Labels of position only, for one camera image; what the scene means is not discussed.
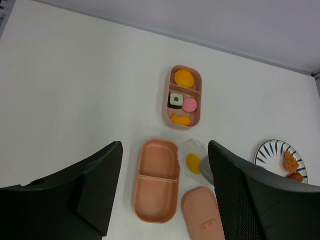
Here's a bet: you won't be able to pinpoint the pink lunch box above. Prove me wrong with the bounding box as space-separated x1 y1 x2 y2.
133 138 180 224
162 65 203 130

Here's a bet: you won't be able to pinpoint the yellow toy chicken drumstick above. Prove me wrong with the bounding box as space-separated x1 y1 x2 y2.
170 113 192 126

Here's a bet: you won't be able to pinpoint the pink toy sweet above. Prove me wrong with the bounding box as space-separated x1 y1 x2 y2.
182 97 198 113

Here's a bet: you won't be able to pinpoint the centre pink box lid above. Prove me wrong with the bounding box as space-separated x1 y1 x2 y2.
180 186 225 240

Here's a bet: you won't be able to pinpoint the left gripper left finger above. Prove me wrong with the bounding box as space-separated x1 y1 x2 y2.
0 141 123 240

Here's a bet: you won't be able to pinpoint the white fried egg toy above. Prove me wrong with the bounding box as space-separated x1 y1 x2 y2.
178 138 209 186

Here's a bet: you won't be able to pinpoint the black white sushi roll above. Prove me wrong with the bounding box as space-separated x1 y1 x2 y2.
167 92 184 109

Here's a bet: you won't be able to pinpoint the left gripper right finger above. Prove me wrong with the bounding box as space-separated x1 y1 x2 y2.
208 140 320 240

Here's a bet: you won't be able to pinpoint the near pink lunch box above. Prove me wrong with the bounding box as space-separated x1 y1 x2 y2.
133 138 180 224

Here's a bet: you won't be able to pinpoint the far pink lunch box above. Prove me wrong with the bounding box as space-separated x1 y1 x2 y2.
162 65 203 130

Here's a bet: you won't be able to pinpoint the metal tongs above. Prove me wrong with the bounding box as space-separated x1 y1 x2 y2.
199 155 214 185

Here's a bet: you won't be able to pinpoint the orange round toy food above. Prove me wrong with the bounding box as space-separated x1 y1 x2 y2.
174 69 195 88

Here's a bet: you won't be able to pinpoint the brown toy sausage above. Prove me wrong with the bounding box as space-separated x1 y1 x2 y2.
287 172 304 182

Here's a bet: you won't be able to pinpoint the striped round plate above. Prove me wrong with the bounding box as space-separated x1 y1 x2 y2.
254 139 308 184

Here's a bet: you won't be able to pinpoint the orange toy fried shrimp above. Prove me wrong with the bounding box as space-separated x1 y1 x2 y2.
283 151 300 174

